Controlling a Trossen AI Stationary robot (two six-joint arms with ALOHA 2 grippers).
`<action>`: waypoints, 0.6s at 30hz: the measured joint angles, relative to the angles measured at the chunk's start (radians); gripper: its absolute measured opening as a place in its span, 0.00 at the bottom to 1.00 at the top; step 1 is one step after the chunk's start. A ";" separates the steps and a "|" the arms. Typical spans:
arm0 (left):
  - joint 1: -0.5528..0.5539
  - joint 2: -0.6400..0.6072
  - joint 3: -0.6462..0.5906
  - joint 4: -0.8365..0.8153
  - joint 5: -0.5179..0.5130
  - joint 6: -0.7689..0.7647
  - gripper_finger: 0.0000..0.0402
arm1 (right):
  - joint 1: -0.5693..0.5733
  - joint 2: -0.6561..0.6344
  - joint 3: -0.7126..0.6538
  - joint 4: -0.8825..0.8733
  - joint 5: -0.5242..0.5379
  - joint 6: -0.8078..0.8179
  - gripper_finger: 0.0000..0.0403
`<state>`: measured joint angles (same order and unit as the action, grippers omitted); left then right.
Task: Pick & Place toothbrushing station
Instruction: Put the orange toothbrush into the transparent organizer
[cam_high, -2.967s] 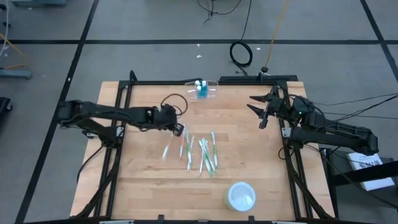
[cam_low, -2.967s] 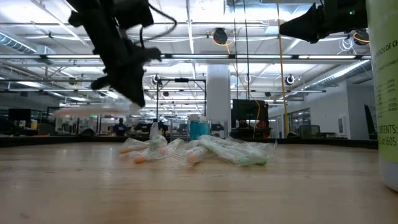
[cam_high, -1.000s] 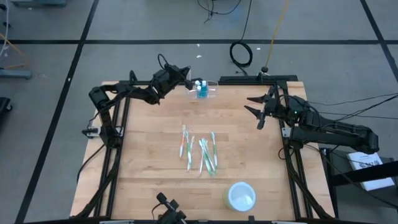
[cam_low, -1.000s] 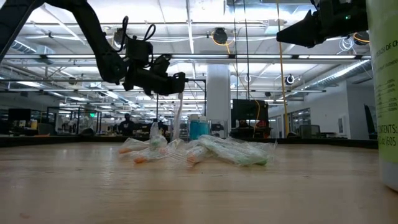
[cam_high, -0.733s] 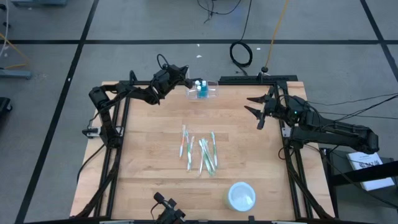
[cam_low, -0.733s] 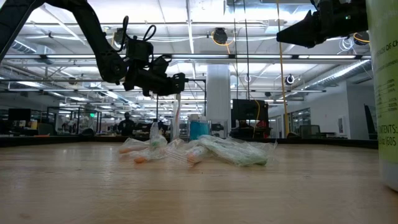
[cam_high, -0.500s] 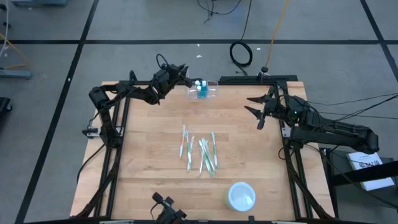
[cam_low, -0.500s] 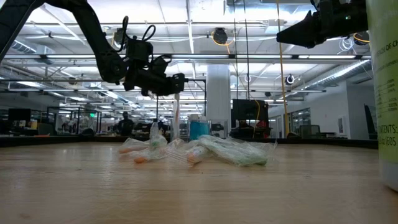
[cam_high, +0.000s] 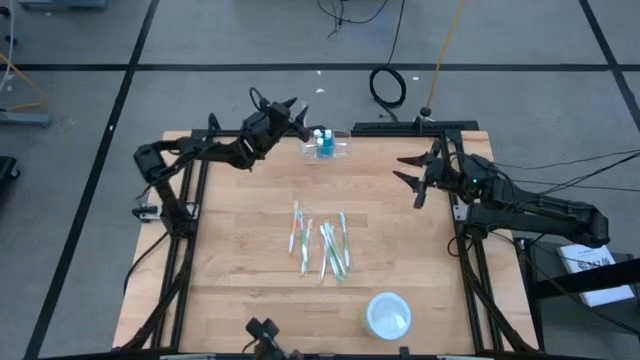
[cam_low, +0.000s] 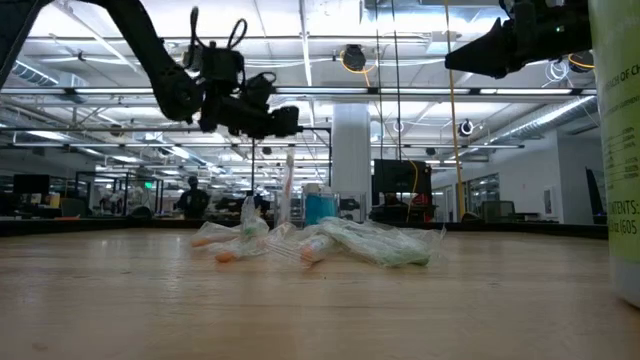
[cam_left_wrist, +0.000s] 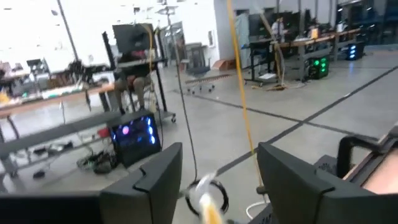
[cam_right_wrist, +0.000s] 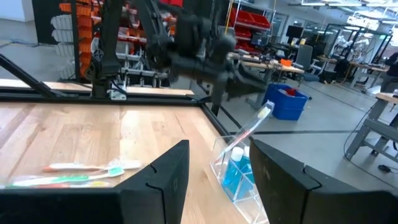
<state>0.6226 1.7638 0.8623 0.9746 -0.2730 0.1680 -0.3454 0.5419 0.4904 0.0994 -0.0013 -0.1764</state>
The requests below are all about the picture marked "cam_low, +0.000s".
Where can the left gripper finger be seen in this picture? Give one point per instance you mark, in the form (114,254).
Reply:
(290,122)

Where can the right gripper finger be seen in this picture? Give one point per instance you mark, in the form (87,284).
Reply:
(485,55)

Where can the orange toothbrush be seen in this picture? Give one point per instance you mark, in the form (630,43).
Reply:
(288,185)
(315,252)
(200,242)
(226,256)

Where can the blue mouthwash bottle white cap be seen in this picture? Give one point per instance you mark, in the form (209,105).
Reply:
(308,202)
(321,210)

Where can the pile of clear plastic packets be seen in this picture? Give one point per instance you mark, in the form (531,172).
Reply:
(395,255)

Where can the white building column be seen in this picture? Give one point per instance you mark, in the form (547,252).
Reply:
(350,150)

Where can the person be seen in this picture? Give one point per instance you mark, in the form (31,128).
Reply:
(192,200)

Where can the black monitor on stand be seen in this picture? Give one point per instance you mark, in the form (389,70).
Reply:
(400,175)

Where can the black framed glass booth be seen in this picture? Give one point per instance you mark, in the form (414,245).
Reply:
(125,175)

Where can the grey mesh office chair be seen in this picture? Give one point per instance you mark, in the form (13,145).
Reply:
(497,211)

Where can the black desk monitor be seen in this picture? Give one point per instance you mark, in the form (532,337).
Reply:
(31,184)

